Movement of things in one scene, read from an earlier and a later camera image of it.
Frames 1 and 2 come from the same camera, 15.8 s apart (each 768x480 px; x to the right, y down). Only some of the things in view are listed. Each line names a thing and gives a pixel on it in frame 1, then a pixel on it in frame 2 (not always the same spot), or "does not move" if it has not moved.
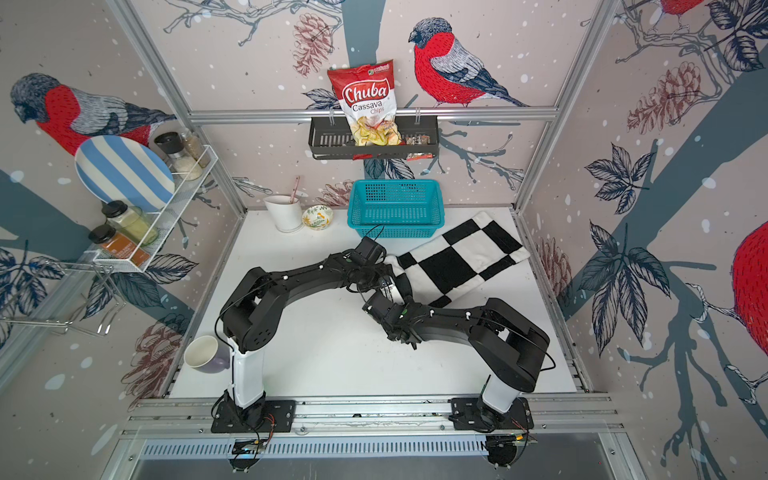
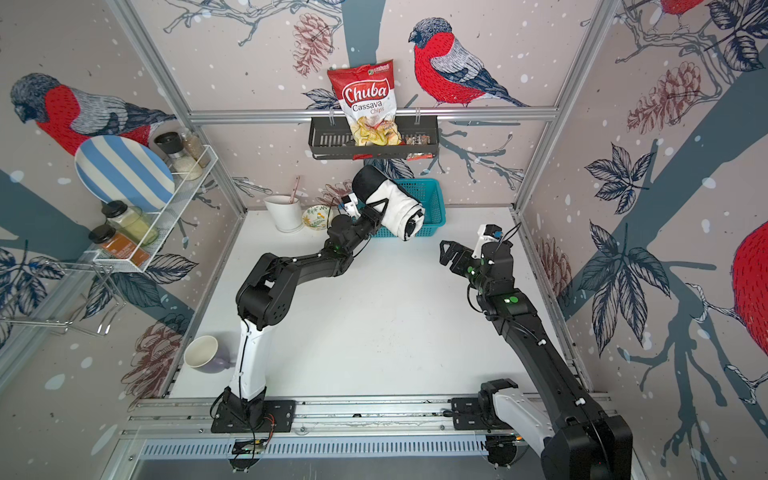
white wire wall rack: [144, 245] does not move
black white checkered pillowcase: [474, 251] → [403, 217]
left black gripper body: [375, 276] → [362, 228]
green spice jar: [132, 221] does not move
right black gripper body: [405, 306] → [468, 267]
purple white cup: [205, 355] does not move
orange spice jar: [119, 245] does not move
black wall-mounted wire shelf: [332, 137] does not move
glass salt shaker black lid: [171, 143] does not move
